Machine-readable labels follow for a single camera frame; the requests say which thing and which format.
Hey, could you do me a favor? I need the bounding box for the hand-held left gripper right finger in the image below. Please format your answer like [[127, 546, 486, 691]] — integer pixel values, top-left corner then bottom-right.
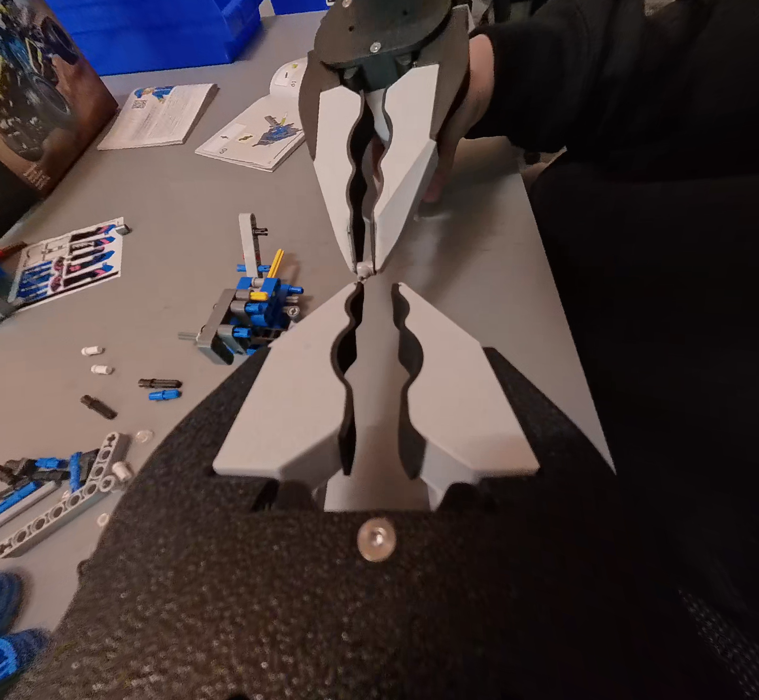
[[391, 283, 540, 508]]

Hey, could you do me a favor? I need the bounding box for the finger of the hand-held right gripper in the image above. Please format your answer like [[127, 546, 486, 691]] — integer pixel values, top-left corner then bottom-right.
[[370, 62, 442, 275], [311, 85, 367, 267]]

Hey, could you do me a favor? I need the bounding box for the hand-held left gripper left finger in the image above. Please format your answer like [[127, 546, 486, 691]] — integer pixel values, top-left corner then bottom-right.
[[212, 282, 365, 490]]

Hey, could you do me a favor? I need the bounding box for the blue grey lego sub-assembly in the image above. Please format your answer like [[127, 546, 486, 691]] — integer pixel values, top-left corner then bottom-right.
[[178, 212, 306, 365]]

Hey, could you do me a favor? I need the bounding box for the lego instruction booklet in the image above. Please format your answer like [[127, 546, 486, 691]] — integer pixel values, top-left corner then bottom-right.
[[194, 56, 309, 173]]

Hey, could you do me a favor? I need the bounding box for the pile of loose lego pieces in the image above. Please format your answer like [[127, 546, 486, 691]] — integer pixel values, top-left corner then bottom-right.
[[0, 344, 185, 680]]

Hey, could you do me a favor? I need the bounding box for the lego sticker sheet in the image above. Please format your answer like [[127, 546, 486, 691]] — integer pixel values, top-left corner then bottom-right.
[[9, 216, 127, 312]]

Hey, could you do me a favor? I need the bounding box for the lego set cardboard box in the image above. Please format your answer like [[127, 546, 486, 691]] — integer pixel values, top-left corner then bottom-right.
[[0, 0, 119, 238]]

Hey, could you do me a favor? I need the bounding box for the person's right hand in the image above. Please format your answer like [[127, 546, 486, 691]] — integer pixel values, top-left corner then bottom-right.
[[424, 32, 496, 205]]

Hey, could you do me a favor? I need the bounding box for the folded paper leaflet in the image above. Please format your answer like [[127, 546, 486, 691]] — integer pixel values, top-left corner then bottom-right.
[[96, 83, 219, 151]]

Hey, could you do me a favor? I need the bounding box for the person's dark clothed torso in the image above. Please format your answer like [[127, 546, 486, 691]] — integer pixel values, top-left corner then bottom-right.
[[528, 136, 759, 700]]

